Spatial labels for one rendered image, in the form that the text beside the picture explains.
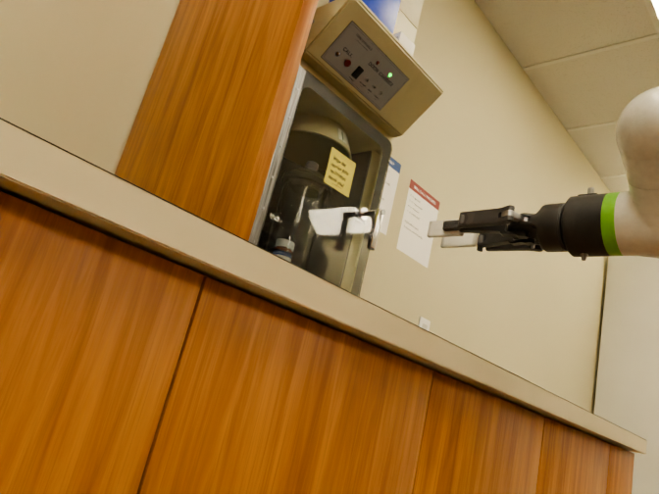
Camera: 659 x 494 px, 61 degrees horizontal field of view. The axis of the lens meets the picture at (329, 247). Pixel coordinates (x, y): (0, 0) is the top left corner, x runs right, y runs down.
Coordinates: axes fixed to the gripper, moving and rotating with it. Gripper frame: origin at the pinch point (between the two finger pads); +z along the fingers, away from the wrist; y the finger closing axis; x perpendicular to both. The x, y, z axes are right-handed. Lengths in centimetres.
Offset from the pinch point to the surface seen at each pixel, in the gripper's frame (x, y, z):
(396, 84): -31.7, 6.1, 15.6
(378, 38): -34.1, 16.9, 13.1
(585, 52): -153, -136, 34
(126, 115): -18, 35, 66
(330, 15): -32.6, 26.9, 16.2
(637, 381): -32, -284, 41
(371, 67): -30.8, 13.7, 16.3
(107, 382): 38, 54, -3
